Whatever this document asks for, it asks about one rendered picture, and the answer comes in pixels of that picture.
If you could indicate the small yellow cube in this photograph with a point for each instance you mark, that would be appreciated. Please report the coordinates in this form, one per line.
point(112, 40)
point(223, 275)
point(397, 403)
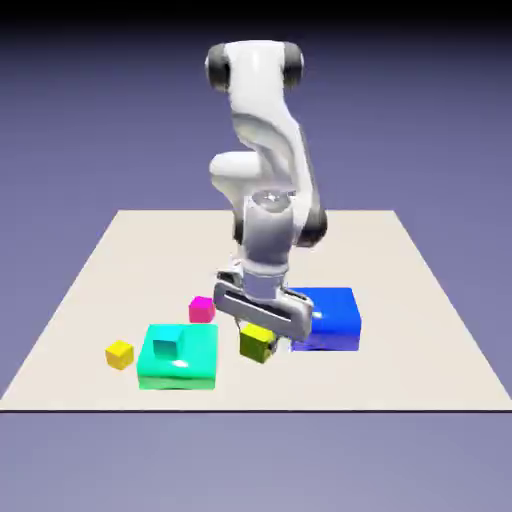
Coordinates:
point(119, 354)

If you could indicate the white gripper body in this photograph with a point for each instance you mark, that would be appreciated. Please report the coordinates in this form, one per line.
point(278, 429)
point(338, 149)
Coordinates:
point(260, 312)

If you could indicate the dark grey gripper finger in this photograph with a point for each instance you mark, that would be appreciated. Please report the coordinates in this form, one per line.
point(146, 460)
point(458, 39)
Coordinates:
point(274, 344)

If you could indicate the large cyan box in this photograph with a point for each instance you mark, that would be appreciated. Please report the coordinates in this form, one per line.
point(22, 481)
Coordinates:
point(188, 362)

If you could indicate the small olive cube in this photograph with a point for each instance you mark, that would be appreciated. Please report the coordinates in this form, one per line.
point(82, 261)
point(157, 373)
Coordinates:
point(256, 344)

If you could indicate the small magenta cube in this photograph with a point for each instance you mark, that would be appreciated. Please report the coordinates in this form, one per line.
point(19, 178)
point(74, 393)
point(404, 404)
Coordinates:
point(201, 310)

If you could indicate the large blue box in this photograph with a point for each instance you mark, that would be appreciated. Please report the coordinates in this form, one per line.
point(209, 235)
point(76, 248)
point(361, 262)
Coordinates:
point(338, 318)

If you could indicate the small cyan cube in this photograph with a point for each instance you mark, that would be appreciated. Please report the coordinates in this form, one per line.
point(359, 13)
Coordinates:
point(166, 346)

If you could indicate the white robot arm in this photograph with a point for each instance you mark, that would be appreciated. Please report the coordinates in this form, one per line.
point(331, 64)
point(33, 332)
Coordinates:
point(267, 168)

